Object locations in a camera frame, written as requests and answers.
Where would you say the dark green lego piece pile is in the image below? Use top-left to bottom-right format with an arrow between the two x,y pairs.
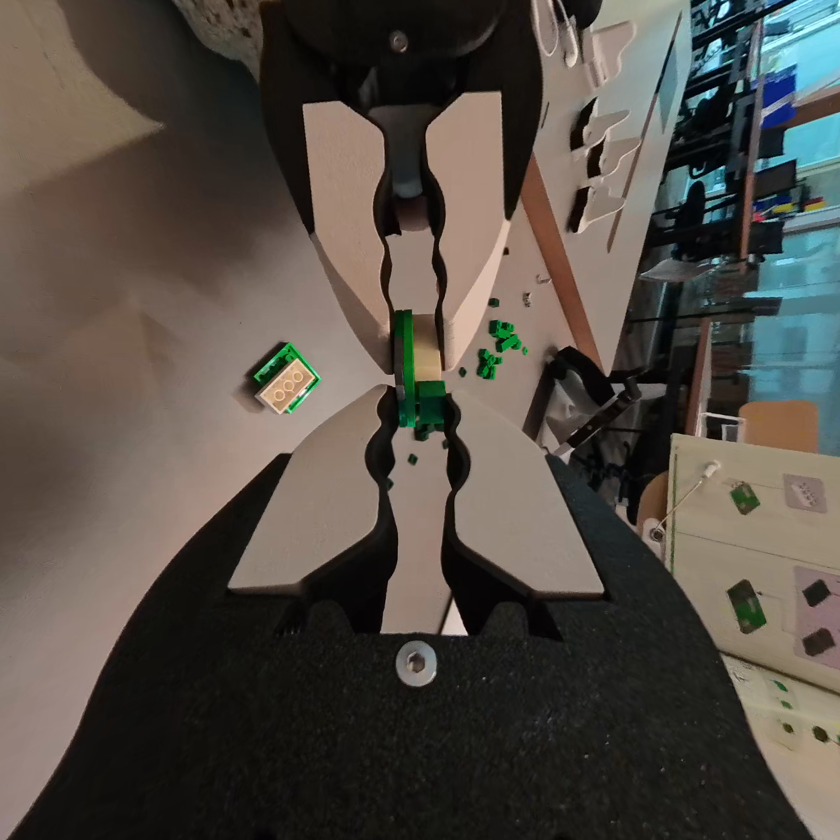
384,423 -> 455,492

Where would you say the white cable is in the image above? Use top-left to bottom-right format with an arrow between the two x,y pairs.
533,0 -> 580,68

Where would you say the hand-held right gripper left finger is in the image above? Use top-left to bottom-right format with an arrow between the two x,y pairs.
227,385 -> 399,599

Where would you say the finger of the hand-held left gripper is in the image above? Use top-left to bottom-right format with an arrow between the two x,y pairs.
302,100 -> 403,378
423,91 -> 513,370

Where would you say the lego instruction booklet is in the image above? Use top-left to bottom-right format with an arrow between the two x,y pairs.
664,432 -> 840,775

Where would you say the spare pale finger plate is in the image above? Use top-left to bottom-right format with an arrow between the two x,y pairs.
566,184 -> 630,235
583,134 -> 643,191
584,20 -> 637,89
570,97 -> 632,155

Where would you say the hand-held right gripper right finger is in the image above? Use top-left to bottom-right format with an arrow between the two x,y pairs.
441,390 -> 605,599

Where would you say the black and white spare device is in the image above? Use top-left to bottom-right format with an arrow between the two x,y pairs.
535,346 -> 647,460

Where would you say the bright green lego piece pile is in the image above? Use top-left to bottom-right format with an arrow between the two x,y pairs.
476,318 -> 529,382

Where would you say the green lego plate cream brick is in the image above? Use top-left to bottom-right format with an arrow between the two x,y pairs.
392,310 -> 447,427
254,343 -> 321,416

